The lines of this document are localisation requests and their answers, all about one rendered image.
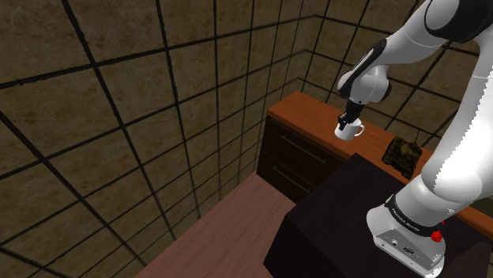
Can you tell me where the white mug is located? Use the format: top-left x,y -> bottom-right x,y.
333,117 -> 365,141

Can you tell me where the brown chest of drawers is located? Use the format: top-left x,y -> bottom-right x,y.
255,90 -> 493,241

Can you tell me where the camouflage toy tank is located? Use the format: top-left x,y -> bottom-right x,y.
381,130 -> 423,181

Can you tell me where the dark robot stand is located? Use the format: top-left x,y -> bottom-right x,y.
262,152 -> 493,278

